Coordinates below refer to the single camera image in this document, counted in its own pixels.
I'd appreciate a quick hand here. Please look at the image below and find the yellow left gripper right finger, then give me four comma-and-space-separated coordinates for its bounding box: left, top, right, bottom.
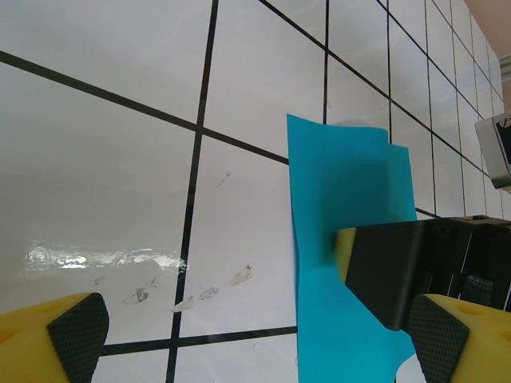
406, 293, 511, 383

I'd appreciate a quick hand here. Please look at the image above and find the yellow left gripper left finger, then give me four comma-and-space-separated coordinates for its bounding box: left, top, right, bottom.
0, 292, 110, 383

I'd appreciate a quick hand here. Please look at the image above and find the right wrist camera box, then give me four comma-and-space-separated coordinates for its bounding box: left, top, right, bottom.
473, 113, 511, 190

